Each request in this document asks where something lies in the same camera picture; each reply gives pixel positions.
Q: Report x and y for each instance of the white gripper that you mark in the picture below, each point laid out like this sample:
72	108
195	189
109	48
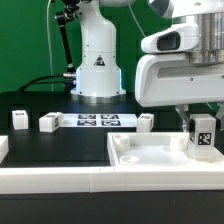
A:
169	79

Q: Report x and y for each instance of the white square table top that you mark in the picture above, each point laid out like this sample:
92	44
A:
154	148

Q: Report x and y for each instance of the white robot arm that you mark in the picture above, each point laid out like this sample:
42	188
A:
98	78

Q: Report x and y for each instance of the white sheet with markers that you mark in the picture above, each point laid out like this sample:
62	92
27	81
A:
99	120

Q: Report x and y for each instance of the white front fence wall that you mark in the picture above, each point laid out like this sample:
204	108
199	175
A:
110	179

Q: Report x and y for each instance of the white fence wall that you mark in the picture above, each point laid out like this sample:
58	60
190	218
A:
110	179
4	148

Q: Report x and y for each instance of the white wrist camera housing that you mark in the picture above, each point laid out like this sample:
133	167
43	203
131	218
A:
178	38

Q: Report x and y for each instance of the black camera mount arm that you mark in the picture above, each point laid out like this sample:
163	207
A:
62	18

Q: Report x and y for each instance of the white left fence wall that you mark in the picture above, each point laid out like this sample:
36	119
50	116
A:
4	148

